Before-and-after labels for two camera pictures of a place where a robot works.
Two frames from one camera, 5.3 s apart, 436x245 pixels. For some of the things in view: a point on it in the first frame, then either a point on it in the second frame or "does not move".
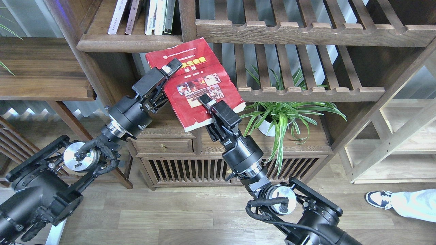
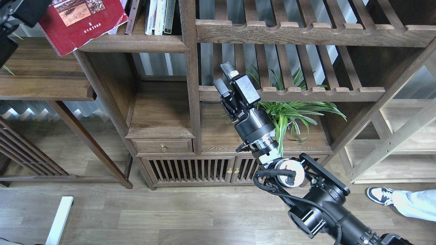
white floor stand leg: x=55 y=233 does not move
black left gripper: x=133 y=113 → x=14 y=13
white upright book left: x=150 y=17 does not move
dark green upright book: x=169 y=15 does not move
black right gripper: x=240 y=151 → x=252 y=123
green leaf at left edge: x=1 y=26 does not move
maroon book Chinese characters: x=132 y=17 does not move
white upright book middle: x=161 y=9 does not move
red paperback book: x=199 y=74 → x=68 y=23
